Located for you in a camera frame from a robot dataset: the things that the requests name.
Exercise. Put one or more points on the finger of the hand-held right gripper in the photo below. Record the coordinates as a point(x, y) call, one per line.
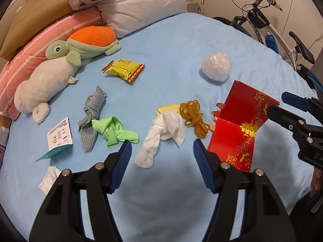
point(294, 100)
point(280, 114)

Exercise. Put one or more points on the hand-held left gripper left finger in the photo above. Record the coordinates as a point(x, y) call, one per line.
point(121, 166)

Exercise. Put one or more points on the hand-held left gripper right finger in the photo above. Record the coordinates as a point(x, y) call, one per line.
point(203, 166)

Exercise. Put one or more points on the white paper towel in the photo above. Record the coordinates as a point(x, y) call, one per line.
point(164, 131)

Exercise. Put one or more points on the person's right hand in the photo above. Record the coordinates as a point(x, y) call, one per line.
point(318, 180)

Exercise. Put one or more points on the green cloth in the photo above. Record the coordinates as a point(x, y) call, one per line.
point(111, 131)

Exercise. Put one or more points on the orange plastic wrapper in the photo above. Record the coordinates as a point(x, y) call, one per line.
point(216, 116)

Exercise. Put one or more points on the tan rubber band bundle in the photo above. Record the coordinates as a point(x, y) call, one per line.
point(193, 113)

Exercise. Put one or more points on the blue bicycle bottle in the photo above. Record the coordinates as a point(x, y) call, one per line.
point(271, 40)

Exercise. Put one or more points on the grey waffle cloth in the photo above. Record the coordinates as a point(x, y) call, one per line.
point(93, 105)

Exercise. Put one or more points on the white bicycle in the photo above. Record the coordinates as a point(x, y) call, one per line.
point(275, 35)

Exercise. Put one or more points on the white and teal card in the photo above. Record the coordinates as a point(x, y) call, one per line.
point(59, 136)

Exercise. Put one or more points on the small crumpled white tissue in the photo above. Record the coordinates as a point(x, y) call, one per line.
point(49, 180)

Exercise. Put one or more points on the white plastic wrap ball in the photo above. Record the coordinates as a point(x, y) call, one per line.
point(216, 66)

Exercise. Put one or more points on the yellow snack packet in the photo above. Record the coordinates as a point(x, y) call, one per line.
point(123, 69)

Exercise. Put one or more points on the white seal plush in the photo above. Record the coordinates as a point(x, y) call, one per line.
point(48, 83)

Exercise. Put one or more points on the patterned blanket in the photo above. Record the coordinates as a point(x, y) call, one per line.
point(4, 136)

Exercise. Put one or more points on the green orange turtle plush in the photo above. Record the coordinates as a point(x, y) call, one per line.
point(93, 39)

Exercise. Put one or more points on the pink striped pillow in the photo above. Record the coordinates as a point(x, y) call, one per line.
point(32, 45)

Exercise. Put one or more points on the white pillow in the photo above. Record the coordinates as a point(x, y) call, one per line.
point(143, 5)

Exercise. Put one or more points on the brown cushion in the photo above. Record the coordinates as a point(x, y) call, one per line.
point(30, 17)

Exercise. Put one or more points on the black bicycle frame bag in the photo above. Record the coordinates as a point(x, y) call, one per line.
point(257, 17)

